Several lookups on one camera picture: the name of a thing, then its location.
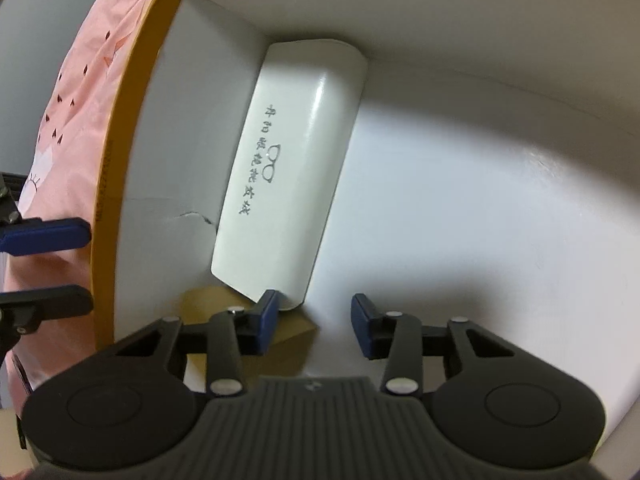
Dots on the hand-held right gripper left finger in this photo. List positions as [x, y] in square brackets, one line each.
[269, 312]

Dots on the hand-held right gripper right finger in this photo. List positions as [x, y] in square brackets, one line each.
[360, 312]

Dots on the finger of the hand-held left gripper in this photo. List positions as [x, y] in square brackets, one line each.
[50, 301]
[47, 236]

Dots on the white glasses case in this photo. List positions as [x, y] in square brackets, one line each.
[285, 185]

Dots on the white cardboard box orange rim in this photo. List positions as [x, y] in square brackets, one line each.
[450, 185]

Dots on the tan paper card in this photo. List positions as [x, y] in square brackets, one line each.
[210, 301]

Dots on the pink cloud print blanket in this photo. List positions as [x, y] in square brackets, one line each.
[75, 110]

